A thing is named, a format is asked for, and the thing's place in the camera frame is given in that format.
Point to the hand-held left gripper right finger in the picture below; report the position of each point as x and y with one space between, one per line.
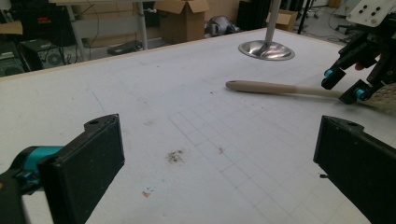
358 161

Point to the metal utensil stand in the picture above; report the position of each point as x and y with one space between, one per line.
267 51

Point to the small cardboard box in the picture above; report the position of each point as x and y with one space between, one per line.
281 20

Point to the white stand leg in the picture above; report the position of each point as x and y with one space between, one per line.
76 34
142 25

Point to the large open cardboard box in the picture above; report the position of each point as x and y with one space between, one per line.
180 21

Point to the white grid paper mat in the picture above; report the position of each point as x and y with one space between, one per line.
186 109

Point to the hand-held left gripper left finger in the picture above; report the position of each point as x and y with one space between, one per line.
77 168

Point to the beige slotted spoon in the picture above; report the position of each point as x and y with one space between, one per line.
264 87

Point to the grey rounded device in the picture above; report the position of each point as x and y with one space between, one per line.
221 26

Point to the black flat device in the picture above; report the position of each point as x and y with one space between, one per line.
124 48

